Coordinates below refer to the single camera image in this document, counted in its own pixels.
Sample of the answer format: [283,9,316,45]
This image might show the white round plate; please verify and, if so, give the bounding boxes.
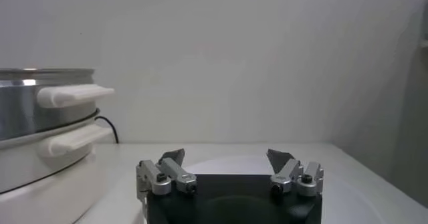
[180,154,385,224]

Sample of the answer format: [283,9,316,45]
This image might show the black cooker power cord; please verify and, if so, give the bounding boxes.
[94,116,120,144]

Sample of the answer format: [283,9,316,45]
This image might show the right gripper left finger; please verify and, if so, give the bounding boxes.
[135,148,198,203]

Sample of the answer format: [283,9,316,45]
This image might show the white electric cooker base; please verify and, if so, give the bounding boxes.
[0,110,114,224]

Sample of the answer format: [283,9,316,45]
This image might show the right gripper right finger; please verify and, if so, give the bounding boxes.
[265,148,325,198]

